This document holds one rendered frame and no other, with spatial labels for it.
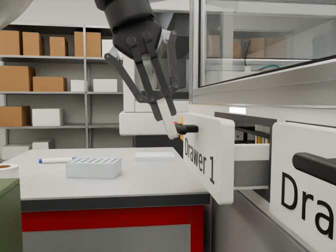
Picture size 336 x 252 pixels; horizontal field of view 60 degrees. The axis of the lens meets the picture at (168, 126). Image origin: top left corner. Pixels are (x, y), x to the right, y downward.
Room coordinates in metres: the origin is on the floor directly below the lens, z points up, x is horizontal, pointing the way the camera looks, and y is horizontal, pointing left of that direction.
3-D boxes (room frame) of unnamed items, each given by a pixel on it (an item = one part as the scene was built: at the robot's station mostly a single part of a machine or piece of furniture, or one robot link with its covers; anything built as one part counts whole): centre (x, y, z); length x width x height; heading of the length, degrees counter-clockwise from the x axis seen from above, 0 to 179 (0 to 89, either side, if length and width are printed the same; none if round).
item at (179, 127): (0.50, -0.03, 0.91); 0.07 x 0.04 x 0.01; 6
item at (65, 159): (0.91, 0.33, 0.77); 0.14 x 0.02 x 0.02; 102
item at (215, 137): (0.51, -0.06, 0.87); 0.29 x 0.02 x 0.11; 6
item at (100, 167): (0.76, 0.19, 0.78); 0.12 x 0.08 x 0.04; 85
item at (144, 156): (0.96, 0.04, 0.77); 0.13 x 0.09 x 0.02; 93
